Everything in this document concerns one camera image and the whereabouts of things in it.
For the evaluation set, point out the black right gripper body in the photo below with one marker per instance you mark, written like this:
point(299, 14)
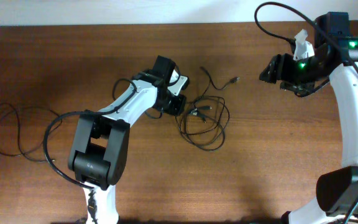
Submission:
point(284, 69)

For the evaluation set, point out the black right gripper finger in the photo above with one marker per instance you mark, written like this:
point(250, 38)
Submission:
point(303, 89)
point(269, 74)

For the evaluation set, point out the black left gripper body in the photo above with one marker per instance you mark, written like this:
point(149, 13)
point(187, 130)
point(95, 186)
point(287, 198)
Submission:
point(175, 104)

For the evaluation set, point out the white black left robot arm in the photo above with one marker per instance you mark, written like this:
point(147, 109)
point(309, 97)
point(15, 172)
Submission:
point(99, 151)

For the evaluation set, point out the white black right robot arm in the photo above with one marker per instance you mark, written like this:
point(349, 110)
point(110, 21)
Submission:
point(332, 59)

